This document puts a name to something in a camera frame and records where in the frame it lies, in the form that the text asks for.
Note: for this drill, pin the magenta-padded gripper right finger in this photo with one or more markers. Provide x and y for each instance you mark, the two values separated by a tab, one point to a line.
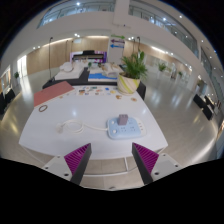
145	160

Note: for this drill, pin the white building model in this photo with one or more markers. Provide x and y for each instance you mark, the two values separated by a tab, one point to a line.
68	71

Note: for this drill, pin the arrow direction sign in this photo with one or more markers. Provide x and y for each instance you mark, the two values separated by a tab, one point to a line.
117	41

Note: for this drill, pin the blue flat board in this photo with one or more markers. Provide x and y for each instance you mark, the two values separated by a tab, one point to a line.
100	76

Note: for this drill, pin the potted plant in striped pot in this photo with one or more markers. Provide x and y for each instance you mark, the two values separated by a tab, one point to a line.
128	83

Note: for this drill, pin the group of black chairs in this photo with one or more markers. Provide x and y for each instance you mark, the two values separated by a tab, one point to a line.
203	105
6	98

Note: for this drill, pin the distant green potted plant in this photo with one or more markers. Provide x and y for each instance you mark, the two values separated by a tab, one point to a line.
162	66

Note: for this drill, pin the small grey-purple charger block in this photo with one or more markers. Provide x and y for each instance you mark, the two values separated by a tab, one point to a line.
122	119

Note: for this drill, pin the salmon red flat mat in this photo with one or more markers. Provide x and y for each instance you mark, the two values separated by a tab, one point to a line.
51	93

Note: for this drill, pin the black piano with screen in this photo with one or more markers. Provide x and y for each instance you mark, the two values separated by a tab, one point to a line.
88	55

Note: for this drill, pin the small brown flat token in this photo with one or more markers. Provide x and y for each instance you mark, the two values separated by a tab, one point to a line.
118	97

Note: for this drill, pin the black display table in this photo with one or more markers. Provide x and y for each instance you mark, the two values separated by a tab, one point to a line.
80	81

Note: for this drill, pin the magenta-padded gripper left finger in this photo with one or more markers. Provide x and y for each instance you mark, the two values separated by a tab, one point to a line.
80	160

